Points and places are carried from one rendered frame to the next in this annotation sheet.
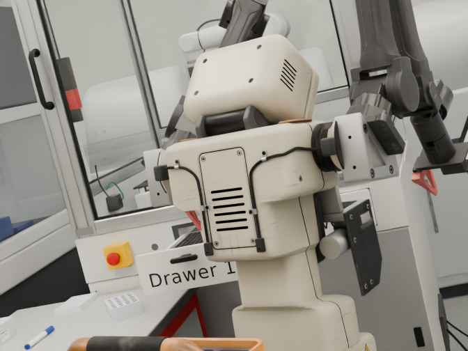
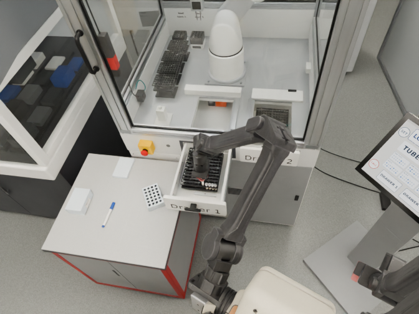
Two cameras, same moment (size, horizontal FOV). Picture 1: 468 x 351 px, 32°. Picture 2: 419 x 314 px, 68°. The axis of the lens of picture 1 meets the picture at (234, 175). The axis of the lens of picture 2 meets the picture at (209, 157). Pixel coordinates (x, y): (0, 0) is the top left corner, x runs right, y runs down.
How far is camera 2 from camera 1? 161 cm
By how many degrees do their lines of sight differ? 46
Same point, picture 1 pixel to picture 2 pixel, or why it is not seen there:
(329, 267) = not seen: hidden behind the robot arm
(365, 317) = (274, 188)
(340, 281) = not seen: hidden behind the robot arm
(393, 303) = (290, 187)
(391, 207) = (307, 159)
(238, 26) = (268, 175)
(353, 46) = (327, 87)
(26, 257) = (86, 105)
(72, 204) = (117, 119)
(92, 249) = (130, 139)
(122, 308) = (153, 206)
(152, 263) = (173, 201)
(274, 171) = not seen: outside the picture
